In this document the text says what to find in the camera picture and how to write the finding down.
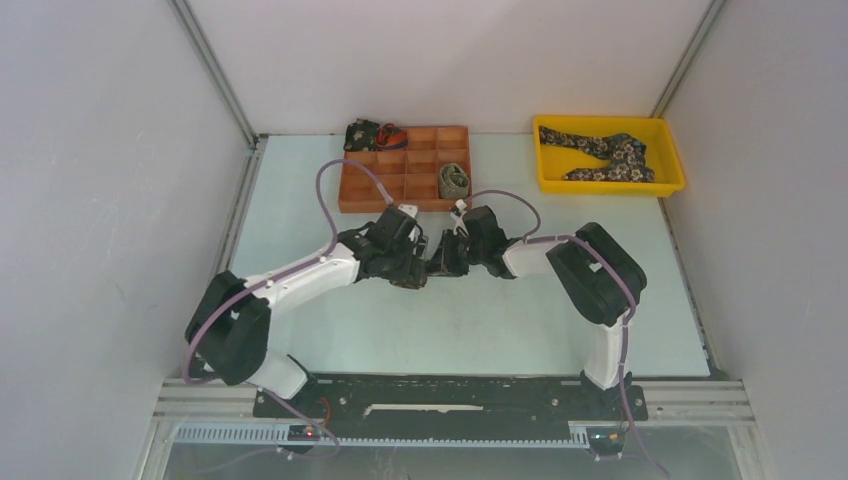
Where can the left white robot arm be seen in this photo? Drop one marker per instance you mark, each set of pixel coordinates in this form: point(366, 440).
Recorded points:
point(231, 325)

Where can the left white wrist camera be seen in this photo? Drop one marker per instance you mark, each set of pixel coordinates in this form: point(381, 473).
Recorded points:
point(409, 209)

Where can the rolled olive green tie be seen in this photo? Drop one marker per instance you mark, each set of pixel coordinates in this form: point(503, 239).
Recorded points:
point(453, 182)

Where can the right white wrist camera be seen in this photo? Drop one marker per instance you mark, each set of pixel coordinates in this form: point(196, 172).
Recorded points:
point(457, 213)

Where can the yellow plastic bin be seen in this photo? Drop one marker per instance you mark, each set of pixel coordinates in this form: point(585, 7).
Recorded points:
point(662, 156)

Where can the dark floral tie in bin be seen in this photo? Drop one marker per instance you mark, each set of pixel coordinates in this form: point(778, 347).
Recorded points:
point(623, 154)

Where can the rolled red black tie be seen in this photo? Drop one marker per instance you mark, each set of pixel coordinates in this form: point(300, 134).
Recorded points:
point(390, 137)

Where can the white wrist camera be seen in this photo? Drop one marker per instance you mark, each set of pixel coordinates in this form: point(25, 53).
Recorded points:
point(457, 213)
point(409, 209)

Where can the green orange patterned tie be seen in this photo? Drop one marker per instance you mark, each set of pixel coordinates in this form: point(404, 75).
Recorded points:
point(413, 282)

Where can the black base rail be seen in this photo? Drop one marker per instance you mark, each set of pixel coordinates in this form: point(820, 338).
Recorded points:
point(465, 409)

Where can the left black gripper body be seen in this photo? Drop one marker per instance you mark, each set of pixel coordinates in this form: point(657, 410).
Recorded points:
point(402, 254)

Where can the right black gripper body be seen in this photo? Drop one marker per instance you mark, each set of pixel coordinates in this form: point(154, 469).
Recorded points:
point(469, 252)

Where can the orange compartment tray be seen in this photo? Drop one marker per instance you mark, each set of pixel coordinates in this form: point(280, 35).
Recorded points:
point(409, 176)

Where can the rolled black floral tie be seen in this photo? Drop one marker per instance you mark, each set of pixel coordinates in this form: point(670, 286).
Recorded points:
point(361, 135)

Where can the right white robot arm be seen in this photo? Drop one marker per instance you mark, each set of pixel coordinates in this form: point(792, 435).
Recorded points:
point(603, 281)

